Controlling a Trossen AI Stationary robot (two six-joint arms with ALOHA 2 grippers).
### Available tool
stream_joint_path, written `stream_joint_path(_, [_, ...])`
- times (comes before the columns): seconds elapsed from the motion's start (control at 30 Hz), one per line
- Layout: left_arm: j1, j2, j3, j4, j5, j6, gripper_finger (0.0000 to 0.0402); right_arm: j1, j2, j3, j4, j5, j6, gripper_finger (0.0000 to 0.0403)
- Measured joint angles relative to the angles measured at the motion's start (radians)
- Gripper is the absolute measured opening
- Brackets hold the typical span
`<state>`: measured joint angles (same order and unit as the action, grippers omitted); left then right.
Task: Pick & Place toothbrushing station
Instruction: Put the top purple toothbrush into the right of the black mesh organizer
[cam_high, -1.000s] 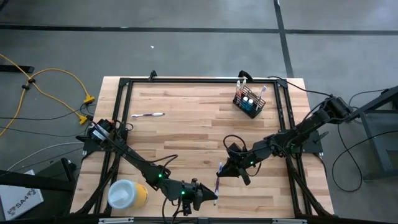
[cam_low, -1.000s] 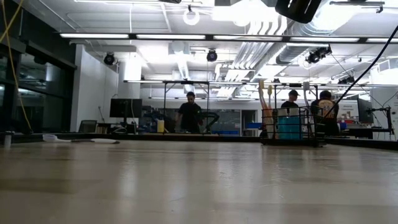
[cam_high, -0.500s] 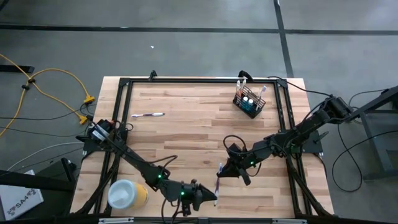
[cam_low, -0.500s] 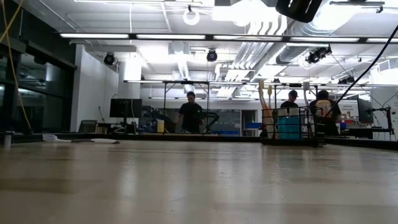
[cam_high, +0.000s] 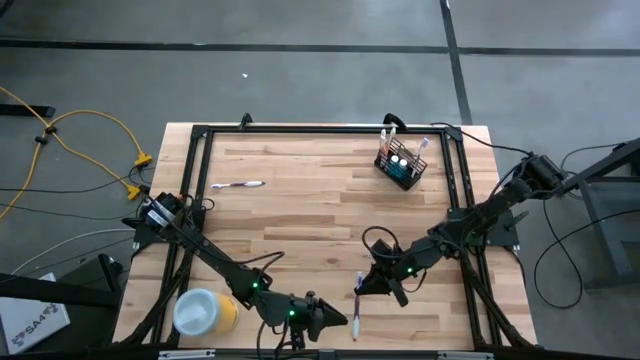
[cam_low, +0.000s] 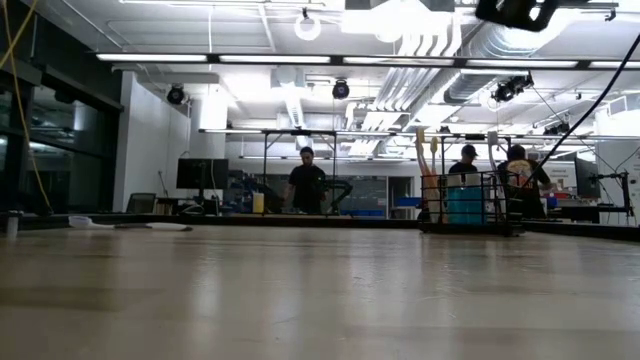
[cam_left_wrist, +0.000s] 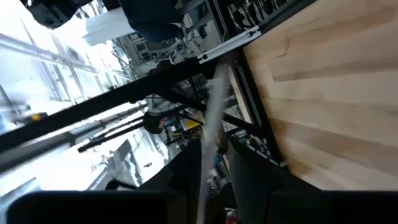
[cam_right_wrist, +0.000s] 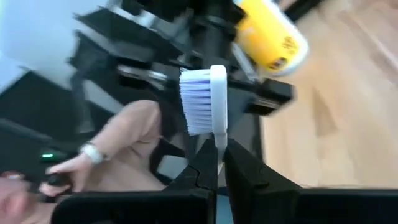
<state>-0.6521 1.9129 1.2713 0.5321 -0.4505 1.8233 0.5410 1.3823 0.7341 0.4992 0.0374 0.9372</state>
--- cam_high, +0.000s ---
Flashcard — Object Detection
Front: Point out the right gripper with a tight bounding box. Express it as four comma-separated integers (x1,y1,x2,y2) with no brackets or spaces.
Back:
353,259,416,308

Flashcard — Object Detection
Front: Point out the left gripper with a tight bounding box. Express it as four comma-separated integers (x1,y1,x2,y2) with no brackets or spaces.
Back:
257,290,350,344

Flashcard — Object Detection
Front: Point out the purple white toothbrush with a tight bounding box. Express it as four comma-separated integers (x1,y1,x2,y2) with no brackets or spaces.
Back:
413,137,430,169
210,180,266,190
351,271,364,342

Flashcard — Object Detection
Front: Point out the black wire basket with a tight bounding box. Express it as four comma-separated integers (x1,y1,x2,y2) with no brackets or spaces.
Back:
373,137,429,192

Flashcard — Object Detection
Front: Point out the yellow cup white inside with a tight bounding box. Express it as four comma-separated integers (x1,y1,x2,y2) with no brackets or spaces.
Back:
172,288,240,338

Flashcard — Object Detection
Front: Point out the black stand leg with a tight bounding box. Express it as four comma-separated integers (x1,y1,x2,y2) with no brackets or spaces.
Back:
0,252,126,311

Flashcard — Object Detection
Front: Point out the white printed box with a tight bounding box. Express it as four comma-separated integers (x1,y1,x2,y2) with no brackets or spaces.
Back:
0,272,72,355

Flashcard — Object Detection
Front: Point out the black flat floor bar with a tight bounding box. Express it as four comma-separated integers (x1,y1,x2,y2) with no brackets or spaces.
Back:
0,103,57,119

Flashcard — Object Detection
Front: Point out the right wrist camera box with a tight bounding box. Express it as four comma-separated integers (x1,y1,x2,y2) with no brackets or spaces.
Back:
372,238,396,260

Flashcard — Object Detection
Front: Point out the silver metal bracket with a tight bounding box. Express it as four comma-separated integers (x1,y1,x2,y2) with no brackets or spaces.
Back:
158,349,216,360
437,350,495,360

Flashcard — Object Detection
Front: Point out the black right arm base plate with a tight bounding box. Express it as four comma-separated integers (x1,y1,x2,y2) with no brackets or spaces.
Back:
446,207,522,250

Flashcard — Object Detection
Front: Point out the black cable off table corner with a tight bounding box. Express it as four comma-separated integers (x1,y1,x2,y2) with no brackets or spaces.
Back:
428,121,534,157

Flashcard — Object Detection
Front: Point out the black looping floor cable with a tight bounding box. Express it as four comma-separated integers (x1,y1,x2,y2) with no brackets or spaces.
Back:
532,207,640,310

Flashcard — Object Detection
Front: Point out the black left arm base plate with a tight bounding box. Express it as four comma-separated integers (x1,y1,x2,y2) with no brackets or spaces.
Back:
133,203,207,246

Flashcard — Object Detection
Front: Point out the yellow extension cable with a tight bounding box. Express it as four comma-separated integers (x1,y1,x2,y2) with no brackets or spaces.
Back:
0,85,143,201
0,108,154,221

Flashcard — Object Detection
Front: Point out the white floor cable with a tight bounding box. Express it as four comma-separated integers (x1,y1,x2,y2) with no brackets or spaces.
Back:
9,227,137,276

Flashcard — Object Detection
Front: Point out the black desk frame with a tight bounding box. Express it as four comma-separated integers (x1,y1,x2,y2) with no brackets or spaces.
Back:
559,135,640,291

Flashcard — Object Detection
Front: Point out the thin black floor cable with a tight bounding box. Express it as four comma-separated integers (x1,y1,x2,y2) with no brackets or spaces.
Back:
0,202,142,222
0,172,151,194

